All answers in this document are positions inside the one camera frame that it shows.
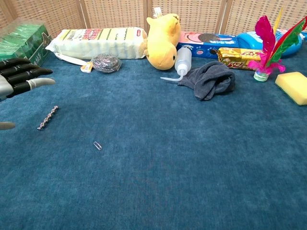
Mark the steel wool scrubber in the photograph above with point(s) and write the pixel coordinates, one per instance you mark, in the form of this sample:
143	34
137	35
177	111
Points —
106	62

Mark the yellow plush toy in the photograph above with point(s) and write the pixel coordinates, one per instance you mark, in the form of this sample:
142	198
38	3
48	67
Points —
161	45

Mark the yellow sponge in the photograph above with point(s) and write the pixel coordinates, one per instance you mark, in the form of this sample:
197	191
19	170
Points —
293	85

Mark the colourful feather shuttlecock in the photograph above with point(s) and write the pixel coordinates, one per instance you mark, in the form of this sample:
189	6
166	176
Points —
265	33

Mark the wicker folding screen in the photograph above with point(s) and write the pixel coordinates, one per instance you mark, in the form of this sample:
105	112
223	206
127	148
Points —
115	13

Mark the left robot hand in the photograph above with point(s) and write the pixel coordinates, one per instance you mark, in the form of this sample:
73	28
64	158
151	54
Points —
21	76

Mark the clear box of green packets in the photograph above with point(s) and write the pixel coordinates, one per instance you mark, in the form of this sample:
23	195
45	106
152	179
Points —
24	38

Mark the blue detergent bottle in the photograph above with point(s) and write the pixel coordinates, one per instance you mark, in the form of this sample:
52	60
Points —
248	40

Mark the yellow sponge multipack bag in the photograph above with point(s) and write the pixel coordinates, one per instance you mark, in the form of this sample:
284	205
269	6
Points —
100	43

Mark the white tool with orange tag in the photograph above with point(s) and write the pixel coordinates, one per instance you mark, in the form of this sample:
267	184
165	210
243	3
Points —
69	59

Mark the clear plastic wash bottle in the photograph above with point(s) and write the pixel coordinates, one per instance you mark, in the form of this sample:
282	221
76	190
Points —
183	58

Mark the metal paper clip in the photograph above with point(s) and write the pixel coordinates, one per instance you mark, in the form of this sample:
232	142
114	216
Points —
97	145

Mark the blue pink cookie box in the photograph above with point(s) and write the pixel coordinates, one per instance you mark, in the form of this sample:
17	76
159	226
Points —
204	44

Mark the gold snack packet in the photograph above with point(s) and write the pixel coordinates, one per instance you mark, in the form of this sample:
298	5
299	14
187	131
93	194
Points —
237	58

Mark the dark grey cloth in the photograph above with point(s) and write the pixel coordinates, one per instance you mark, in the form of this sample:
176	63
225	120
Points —
208	79

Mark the blue table cloth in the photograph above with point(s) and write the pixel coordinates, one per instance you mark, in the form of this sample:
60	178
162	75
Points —
156	155

